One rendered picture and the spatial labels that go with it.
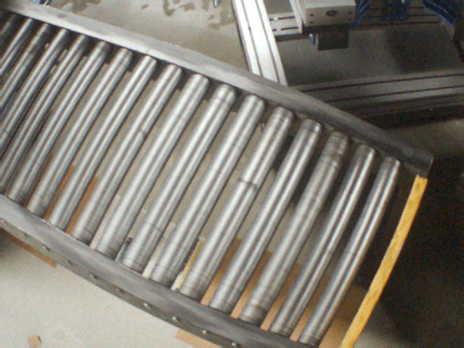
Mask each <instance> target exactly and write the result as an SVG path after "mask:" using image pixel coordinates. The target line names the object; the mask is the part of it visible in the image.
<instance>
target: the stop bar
mask: <svg viewBox="0 0 464 348"><path fill-rule="evenodd" d="M427 181H428V180H427V179H426V178H424V177H423V176H422V175H417V177H416V179H415V182H414V185H413V187H412V189H411V194H410V196H409V199H408V201H407V203H406V205H405V209H404V211H403V213H402V215H401V219H400V221H399V224H398V226H397V229H396V231H395V233H394V235H393V238H392V240H391V243H390V245H389V247H388V250H387V252H386V253H385V255H384V258H383V260H382V263H381V265H380V267H379V269H378V271H377V273H376V276H375V278H374V279H373V282H372V284H371V286H370V289H369V291H368V293H367V295H366V296H365V298H364V300H363V301H362V303H361V306H360V308H359V310H358V312H357V314H356V316H355V317H354V319H353V322H352V324H351V326H350V328H349V329H348V331H347V332H346V334H345V336H344V338H343V340H342V342H341V344H340V345H339V348H353V347H354V345H355V343H356V341H357V339H358V337H359V336H360V335H361V334H362V333H363V330H364V329H363V328H364V326H365V325H366V323H367V321H368V319H369V317H370V315H371V312H372V310H373V308H374V307H375V305H376V304H377V302H378V300H379V297H380V295H381V294H382V290H383V288H384V287H385V285H386V283H387V280H388V278H389V276H390V274H391V272H392V269H393V267H394V264H395V263H396V261H397V258H398V256H399V254H400V252H401V249H402V247H403V244H404V241H405V238H406V236H407V234H408V232H409V230H410V228H411V224H412V222H413V219H414V216H415V213H416V212H417V210H418V208H419V207H420V201H421V198H422V196H423V191H424V189H425V188H426V185H427Z"/></svg>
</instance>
